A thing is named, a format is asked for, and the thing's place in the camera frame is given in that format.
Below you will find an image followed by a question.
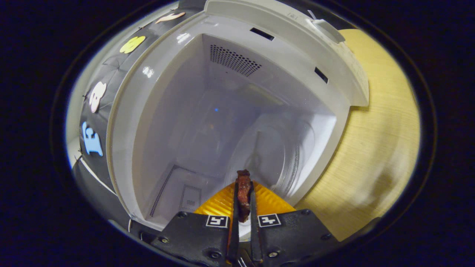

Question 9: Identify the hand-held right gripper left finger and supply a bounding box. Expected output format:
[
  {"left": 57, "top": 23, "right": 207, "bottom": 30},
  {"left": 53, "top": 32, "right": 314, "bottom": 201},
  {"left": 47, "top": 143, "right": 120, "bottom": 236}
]
[{"left": 150, "top": 181, "right": 240, "bottom": 266}]

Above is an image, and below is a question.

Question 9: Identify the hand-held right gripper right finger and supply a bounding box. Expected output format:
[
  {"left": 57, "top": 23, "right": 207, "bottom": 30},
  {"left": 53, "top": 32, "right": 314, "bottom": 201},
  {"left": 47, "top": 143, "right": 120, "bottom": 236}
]
[{"left": 249, "top": 181, "right": 340, "bottom": 264}]

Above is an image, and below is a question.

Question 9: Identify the brown meat piece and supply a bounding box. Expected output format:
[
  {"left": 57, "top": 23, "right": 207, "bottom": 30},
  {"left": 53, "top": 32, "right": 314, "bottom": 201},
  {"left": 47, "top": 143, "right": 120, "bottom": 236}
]
[{"left": 236, "top": 169, "right": 253, "bottom": 223}]

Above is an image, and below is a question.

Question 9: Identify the white microwave oven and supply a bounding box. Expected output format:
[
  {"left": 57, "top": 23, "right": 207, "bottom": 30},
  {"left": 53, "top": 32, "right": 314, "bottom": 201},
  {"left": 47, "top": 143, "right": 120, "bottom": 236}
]
[{"left": 107, "top": 0, "right": 370, "bottom": 232}]

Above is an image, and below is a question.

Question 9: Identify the glass microwave turntable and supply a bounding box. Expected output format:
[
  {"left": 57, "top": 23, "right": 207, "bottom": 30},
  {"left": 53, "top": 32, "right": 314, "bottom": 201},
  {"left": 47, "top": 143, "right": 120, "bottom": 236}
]
[{"left": 225, "top": 113, "right": 316, "bottom": 201}]

